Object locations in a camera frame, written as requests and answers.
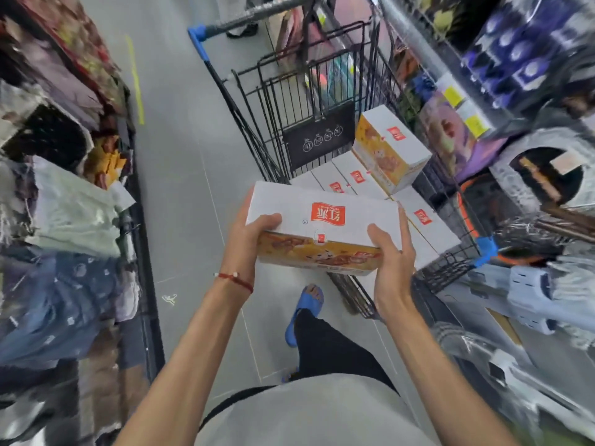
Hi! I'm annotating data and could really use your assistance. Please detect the person's left hand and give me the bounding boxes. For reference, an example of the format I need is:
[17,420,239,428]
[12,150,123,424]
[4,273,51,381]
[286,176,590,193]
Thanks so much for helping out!
[221,186,283,294]

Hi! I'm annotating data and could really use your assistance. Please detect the person's right hand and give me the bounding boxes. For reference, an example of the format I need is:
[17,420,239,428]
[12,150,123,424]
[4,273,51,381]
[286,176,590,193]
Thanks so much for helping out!
[366,203,418,322]

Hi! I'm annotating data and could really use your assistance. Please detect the stack of white boxes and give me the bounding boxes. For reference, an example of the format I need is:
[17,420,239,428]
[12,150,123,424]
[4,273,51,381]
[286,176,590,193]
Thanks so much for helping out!
[288,151,462,271]

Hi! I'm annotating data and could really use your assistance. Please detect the white yellow snack box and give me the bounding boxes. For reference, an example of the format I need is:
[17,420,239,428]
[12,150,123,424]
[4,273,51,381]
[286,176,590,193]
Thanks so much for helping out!
[245,180,403,276]
[351,104,433,196]

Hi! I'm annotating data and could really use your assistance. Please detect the black wire shopping cart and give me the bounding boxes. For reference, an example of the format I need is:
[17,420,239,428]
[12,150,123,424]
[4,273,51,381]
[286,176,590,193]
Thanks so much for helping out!
[187,0,499,321]

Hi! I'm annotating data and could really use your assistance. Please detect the person's right forearm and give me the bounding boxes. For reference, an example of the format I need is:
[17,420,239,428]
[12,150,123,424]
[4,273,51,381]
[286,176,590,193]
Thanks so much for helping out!
[376,306,521,446]

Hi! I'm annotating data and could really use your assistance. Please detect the person's left forearm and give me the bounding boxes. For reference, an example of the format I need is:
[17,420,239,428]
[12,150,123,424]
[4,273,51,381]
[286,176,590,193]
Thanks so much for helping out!
[113,282,254,446]

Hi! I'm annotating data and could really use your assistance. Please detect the black trousers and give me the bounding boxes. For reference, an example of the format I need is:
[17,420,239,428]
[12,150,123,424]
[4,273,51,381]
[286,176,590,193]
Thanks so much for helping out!
[200,308,400,432]

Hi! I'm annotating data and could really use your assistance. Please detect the orange rimmed bucket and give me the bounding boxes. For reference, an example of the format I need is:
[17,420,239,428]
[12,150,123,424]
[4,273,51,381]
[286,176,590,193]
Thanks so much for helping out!
[455,176,549,268]

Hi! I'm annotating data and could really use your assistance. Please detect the light blue flat mop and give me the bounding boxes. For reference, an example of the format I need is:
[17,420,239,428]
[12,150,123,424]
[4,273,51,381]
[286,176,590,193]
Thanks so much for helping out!
[464,264,595,338]

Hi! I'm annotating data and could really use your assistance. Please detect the white mop in clear plastic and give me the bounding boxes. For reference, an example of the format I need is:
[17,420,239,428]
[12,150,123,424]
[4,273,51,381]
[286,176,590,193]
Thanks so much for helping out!
[430,320,595,442]

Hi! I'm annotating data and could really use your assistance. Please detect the purple pink printed package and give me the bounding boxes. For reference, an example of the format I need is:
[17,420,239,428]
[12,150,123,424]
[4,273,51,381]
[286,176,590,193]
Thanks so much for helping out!
[418,92,508,184]

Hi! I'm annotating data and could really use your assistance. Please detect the grey fluffy round mat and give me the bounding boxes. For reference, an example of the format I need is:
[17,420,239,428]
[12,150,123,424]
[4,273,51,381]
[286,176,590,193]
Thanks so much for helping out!
[490,127,595,214]

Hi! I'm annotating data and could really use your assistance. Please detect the grey shirt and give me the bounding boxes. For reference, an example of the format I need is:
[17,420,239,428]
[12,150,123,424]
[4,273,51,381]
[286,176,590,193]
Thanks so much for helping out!
[195,374,440,446]

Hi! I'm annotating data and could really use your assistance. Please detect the grey fluffy mop head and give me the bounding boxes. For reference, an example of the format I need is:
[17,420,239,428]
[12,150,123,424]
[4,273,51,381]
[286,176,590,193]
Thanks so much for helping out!
[546,253,595,302]

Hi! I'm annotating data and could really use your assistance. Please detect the shelf price label strip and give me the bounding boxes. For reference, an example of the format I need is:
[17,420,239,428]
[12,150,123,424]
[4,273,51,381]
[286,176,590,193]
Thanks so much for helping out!
[434,71,493,140]

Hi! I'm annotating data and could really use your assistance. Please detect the green blue printed package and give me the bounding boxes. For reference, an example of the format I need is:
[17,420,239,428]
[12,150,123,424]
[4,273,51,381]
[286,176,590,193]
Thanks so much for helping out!
[395,71,438,131]

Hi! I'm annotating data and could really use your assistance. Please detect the pink fabric bag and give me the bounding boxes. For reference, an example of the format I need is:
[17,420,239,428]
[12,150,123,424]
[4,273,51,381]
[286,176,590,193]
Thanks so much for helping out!
[274,0,368,112]

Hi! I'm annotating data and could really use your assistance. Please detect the row of dark blue packets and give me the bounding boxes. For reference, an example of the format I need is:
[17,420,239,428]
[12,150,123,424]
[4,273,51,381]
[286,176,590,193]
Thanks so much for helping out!
[462,0,595,112]

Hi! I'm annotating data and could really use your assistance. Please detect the red string bracelet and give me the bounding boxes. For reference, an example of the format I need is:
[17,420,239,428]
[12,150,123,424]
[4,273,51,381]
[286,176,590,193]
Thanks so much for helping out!
[213,271,255,295]

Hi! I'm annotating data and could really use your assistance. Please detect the bundle of brown broom handles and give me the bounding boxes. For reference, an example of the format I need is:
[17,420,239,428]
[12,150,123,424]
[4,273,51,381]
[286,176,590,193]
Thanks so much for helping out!
[534,204,595,245]

